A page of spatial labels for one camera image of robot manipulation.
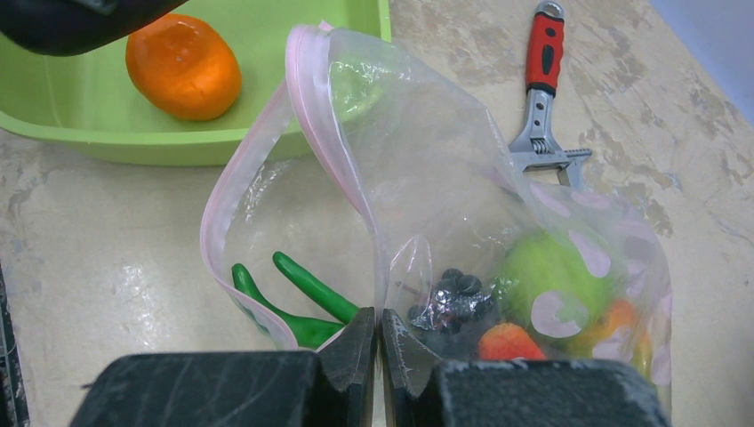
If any red handled adjustable wrench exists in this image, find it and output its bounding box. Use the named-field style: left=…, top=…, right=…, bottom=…
left=509, top=1, right=592, bottom=189

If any dark fake grape bunch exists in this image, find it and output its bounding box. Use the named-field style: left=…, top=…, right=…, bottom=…
left=407, top=268, right=499, bottom=337

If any red fake fruit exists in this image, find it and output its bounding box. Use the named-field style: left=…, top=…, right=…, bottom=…
left=477, top=323, right=547, bottom=360

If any green plastic tray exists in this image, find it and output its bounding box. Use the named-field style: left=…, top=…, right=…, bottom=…
left=1, top=1, right=391, bottom=165

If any clear zip top bag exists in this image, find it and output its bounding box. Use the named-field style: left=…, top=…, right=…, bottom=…
left=200, top=24, right=672, bottom=405

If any green fake chili pepper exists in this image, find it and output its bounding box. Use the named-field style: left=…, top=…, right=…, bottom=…
left=272, top=251, right=360, bottom=324

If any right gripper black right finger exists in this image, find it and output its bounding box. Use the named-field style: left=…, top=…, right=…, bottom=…
left=381, top=309, right=669, bottom=426

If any black mounting base rail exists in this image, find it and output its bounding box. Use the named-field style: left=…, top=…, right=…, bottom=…
left=1, top=276, right=30, bottom=427

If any orange fake tangerine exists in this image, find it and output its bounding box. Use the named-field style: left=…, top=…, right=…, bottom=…
left=124, top=13, right=243, bottom=121

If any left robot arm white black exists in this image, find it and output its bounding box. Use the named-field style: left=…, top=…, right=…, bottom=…
left=1, top=0, right=186, bottom=57

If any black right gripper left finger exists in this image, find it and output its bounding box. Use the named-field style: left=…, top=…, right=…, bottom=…
left=71, top=307, right=377, bottom=426

